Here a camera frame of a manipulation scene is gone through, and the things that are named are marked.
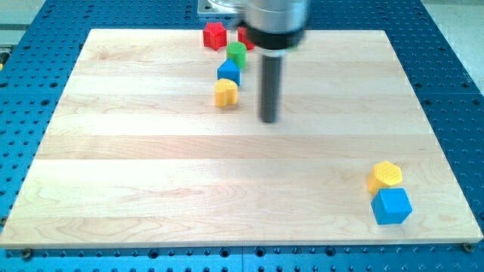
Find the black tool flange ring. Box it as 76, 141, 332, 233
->
247, 27, 305, 51

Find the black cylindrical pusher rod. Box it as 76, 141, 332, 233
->
259, 55, 282, 123

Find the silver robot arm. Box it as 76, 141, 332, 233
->
243, 0, 309, 123

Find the red block behind arm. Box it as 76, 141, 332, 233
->
237, 26, 255, 51

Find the yellow hexagon block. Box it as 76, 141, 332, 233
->
367, 161, 403, 194

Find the wooden board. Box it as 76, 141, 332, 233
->
1, 29, 482, 249

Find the right board clamp screw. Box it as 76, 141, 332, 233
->
461, 243, 474, 253

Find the board clamp screw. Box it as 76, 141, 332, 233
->
20, 249, 33, 261
461, 243, 474, 253

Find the left board clamp screw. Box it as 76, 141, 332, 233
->
20, 249, 33, 261

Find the green cylinder block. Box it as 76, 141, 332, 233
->
226, 42, 247, 69

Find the blue triangle block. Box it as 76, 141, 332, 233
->
216, 59, 241, 86

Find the red star block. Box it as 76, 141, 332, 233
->
203, 22, 228, 51

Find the yellow heart block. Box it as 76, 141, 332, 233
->
214, 79, 238, 107

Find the blue cube block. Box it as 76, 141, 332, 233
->
371, 188, 413, 224

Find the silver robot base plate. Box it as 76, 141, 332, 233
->
197, 0, 247, 17

